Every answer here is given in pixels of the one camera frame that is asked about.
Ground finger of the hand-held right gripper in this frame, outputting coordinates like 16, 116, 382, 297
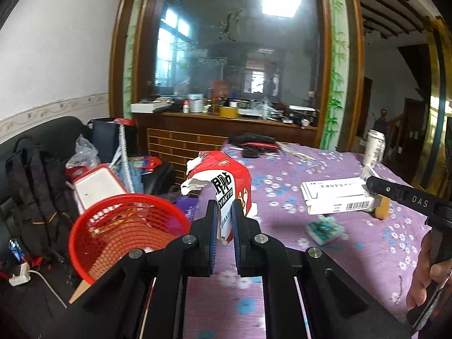
365, 177, 436, 217

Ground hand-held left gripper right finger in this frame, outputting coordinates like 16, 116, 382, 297
231, 199, 412, 339

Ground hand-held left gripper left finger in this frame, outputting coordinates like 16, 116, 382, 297
53, 199, 220, 339

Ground white wrapper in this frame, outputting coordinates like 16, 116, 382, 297
360, 163, 381, 198

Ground red and white torn package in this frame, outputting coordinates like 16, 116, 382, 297
181, 150, 255, 246

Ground red plastic mesh basket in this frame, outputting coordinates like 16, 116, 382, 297
68, 194, 192, 286

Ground person's right hand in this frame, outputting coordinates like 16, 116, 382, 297
406, 235, 452, 312

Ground small brown box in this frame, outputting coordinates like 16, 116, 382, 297
373, 196, 391, 220

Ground white printed paper cup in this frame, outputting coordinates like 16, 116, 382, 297
363, 129, 386, 166

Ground white box with barcode label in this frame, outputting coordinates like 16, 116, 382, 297
300, 177, 377, 216

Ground purple floral tablecloth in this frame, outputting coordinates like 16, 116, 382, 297
173, 141, 452, 339

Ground small teal packet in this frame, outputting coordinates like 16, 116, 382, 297
307, 218, 345, 246

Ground red and blue shopping bag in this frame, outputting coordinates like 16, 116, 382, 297
129, 155, 163, 175

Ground wooden sticks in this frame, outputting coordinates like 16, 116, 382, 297
275, 142, 308, 161

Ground wooden counter with brick panel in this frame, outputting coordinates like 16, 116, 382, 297
132, 111, 318, 184

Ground white measuring strip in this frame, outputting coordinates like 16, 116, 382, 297
109, 123, 136, 195

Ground red framed white board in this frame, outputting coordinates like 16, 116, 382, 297
72, 164, 129, 216

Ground white round tin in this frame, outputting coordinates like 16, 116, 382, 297
187, 94, 205, 114

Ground cardboard box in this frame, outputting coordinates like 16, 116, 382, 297
68, 279, 92, 304

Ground white flat box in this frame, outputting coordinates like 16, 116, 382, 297
131, 101, 173, 114

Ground dark blue paper bag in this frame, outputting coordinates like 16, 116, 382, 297
88, 118, 138, 159

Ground red plastic bag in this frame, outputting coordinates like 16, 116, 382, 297
65, 165, 89, 184

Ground clear plastic bag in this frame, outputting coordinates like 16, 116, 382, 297
65, 134, 101, 170

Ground black backpack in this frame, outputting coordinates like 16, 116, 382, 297
0, 137, 80, 265

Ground black leather sofa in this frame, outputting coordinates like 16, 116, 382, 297
0, 116, 177, 339

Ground white power strip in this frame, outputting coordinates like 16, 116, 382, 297
9, 262, 31, 286

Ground blue packet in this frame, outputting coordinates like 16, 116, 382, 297
9, 238, 25, 264

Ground large etched glass pane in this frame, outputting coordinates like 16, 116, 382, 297
141, 0, 333, 121

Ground red handled pliers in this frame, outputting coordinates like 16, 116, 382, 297
242, 142, 281, 159

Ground white cable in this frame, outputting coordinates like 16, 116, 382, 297
28, 269, 68, 308

